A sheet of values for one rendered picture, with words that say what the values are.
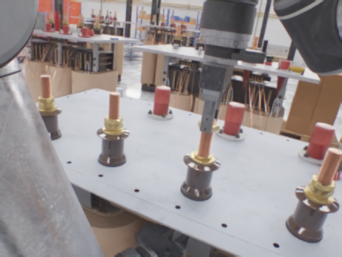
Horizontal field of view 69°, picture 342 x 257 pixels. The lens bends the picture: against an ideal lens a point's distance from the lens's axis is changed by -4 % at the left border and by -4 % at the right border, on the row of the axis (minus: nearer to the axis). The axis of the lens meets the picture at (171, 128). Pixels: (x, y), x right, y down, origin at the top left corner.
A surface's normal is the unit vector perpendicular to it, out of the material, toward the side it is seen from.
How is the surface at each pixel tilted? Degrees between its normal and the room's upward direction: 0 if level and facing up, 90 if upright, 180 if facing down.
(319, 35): 118
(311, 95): 90
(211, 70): 90
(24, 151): 72
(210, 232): 11
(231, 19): 90
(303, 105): 90
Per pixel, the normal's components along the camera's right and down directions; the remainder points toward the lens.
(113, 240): 0.29, 0.39
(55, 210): 0.86, -0.01
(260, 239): 0.12, -0.92
